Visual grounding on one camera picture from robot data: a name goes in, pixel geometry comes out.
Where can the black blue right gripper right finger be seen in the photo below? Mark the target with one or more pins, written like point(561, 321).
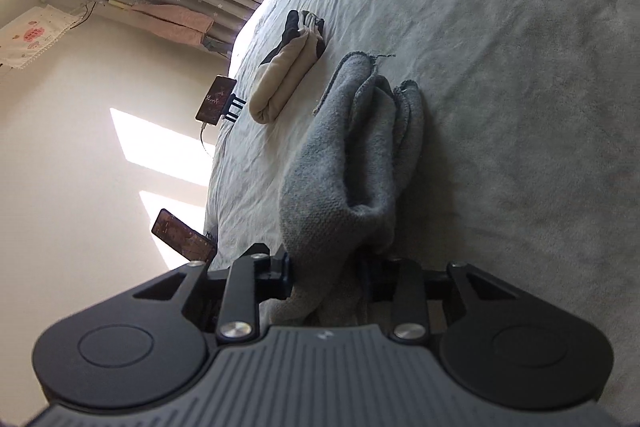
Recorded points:
point(396, 301)

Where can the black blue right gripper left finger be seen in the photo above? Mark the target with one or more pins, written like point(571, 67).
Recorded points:
point(257, 276)

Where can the grey knitted cat sweater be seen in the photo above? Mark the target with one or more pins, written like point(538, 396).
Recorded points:
point(337, 203)

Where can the upright black smartphone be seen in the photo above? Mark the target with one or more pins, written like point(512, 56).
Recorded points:
point(182, 239)

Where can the blue phone stand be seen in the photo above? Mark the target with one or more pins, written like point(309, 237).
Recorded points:
point(233, 107)

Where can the smartphone on blue stand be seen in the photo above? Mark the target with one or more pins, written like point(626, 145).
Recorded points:
point(216, 100)

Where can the folded beige garment stack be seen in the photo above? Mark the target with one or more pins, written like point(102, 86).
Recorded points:
point(278, 75)

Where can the pink hanging coat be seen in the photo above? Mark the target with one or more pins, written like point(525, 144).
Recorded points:
point(173, 22)

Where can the grey bed sheet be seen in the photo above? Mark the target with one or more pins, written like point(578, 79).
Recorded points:
point(530, 168)

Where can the white floral wall hanging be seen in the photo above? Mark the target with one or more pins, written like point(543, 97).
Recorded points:
point(30, 34)

